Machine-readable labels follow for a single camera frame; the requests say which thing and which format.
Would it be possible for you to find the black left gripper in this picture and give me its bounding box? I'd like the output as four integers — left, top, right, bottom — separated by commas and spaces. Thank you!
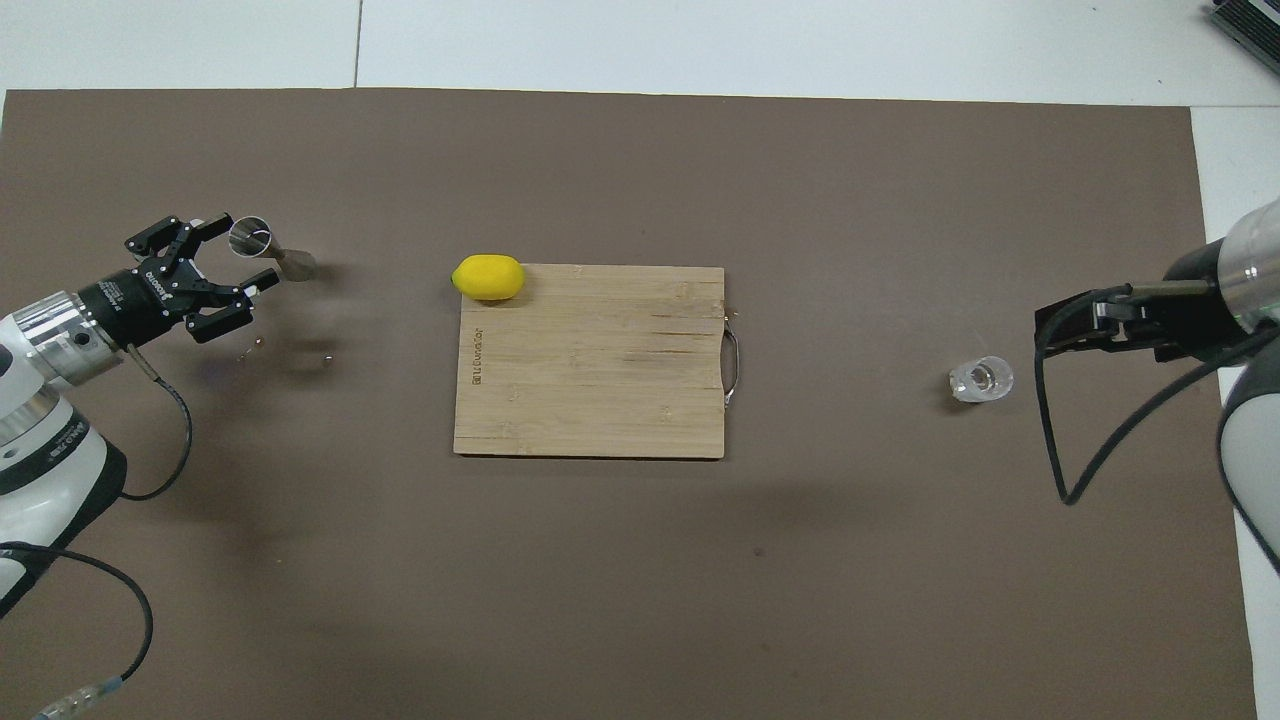
78, 213, 281, 349

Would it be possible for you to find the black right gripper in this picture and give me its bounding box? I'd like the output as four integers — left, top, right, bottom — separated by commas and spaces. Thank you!
1034, 240, 1241, 366

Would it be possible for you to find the steel double jigger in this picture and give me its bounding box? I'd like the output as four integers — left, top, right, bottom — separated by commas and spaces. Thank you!
228, 216, 319, 283

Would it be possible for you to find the small clear glass cup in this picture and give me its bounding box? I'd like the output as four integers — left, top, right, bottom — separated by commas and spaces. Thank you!
948, 354, 1014, 404

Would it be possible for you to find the yellow lemon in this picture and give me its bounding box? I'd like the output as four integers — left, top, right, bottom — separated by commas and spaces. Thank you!
452, 254, 526, 302

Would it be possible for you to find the grey ribbed device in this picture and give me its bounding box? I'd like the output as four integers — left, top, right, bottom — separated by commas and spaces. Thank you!
1205, 0, 1280, 51

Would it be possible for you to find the bamboo cutting board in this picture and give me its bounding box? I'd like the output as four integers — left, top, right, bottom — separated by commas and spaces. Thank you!
453, 263, 743, 461

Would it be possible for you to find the brown table mat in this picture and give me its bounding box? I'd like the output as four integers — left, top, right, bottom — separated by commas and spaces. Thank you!
0, 88, 1259, 720

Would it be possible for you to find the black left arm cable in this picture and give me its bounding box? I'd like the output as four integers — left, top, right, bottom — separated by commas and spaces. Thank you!
0, 343, 194, 720

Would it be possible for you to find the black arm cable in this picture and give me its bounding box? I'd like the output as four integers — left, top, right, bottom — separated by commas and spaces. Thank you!
1034, 283, 1280, 507
0, 343, 194, 720

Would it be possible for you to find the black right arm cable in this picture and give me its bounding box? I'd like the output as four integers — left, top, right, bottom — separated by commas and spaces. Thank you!
1034, 283, 1280, 507

